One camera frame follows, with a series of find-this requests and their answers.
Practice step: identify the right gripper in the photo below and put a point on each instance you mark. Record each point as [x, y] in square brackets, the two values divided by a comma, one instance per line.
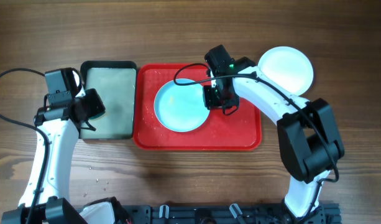
[211, 103]

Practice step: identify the green yellow sponge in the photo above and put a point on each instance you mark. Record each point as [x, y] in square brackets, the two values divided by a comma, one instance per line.
[100, 116]

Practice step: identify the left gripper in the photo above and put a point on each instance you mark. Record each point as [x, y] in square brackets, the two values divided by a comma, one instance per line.
[97, 107]

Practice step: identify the red plastic tray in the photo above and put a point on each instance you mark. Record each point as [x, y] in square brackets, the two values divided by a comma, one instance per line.
[241, 131]

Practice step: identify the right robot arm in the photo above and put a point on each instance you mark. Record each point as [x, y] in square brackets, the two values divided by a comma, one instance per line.
[309, 140]

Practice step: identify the black mounting rail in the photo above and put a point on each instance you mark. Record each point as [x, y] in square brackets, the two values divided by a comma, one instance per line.
[258, 214]

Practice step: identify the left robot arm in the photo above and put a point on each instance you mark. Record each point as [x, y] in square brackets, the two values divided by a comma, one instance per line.
[46, 196]

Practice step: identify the light blue plate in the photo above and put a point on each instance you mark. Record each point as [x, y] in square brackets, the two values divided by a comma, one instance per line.
[179, 105]

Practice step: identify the black water tray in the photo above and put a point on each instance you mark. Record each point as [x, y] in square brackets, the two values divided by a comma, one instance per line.
[115, 82]

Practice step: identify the white plate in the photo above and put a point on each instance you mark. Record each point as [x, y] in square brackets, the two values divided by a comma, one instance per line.
[289, 68]

